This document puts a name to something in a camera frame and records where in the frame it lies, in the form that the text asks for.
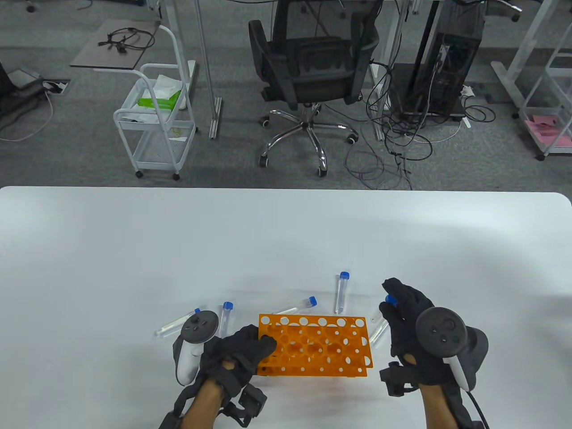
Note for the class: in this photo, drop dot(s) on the pink paper sheets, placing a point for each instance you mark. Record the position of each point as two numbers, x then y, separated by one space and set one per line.
552 132

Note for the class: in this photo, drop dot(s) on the white power strip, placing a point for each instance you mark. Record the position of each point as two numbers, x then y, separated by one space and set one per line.
467 91

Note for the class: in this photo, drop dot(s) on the black computer tower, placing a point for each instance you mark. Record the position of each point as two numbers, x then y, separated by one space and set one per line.
442 67

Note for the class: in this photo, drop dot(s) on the white rolling cart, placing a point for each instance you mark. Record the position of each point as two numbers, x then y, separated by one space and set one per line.
154 134

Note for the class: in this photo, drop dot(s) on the person's left thumb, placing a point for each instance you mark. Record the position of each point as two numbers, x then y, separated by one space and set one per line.
267 346

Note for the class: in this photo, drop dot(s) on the aluminium profile rail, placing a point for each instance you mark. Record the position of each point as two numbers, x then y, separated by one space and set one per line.
210 67

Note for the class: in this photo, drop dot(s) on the person's left hand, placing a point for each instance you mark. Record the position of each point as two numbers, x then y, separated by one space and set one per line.
232 353

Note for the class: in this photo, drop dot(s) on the person's right thumb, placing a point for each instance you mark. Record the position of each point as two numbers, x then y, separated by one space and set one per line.
388 315

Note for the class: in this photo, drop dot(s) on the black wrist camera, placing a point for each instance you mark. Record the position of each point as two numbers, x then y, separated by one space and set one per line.
395 380
250 402

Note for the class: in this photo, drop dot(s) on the person's left forearm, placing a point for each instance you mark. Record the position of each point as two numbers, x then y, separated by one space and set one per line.
201 404

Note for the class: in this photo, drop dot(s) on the grey board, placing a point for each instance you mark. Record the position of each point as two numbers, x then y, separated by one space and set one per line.
111 47

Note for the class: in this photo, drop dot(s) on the black office chair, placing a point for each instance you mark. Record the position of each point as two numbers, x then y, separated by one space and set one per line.
308 67

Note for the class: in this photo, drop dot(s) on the person's right forearm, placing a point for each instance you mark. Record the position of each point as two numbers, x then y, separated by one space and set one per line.
435 406

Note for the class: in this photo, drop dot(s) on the person's right hand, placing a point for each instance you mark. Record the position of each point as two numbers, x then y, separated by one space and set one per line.
404 330

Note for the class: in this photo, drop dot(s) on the white desk leg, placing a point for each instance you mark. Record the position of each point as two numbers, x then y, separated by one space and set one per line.
514 58

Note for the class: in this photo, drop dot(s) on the green packet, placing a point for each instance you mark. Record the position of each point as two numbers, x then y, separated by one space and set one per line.
156 103

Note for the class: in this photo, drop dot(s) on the white shelf rack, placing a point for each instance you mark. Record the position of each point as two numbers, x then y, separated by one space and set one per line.
547 80

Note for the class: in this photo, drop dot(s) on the white and black controller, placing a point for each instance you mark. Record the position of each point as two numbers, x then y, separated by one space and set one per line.
190 344

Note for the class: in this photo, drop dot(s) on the orange test tube rack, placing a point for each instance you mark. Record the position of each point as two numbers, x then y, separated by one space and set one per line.
313 344

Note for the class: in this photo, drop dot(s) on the blue-capped clear test tube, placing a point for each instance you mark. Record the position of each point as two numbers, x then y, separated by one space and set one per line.
295 306
340 292
380 333
172 327
225 319

